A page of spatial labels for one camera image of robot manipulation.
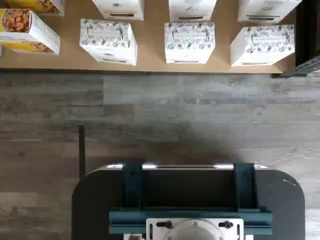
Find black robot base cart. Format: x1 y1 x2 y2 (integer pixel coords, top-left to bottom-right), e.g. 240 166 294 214
71 162 306 240

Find white organic pantry box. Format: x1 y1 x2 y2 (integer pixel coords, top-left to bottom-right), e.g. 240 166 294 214
79 18 138 66
164 21 216 65
236 0 303 25
229 24 295 68
168 0 217 23
91 0 145 22

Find yellow purely elizabeth box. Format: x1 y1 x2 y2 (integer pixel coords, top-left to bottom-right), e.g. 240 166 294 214
0 8 61 56
3 0 65 17

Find white organic pantry boxes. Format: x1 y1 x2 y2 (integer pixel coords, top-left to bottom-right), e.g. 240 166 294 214
0 0 298 75

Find thin black pole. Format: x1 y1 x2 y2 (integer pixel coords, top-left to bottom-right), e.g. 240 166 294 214
78 124 86 177

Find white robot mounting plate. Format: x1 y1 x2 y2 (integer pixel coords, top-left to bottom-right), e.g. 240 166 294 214
146 217 245 240

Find black metal shelving rack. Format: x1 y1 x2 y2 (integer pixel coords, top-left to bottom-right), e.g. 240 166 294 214
271 0 320 79

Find teal metal bracket strap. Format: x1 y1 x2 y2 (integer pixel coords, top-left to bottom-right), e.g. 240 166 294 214
121 162 144 212
233 162 256 212

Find teal aluminium rail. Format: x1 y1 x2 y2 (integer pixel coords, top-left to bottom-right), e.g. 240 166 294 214
109 208 273 236

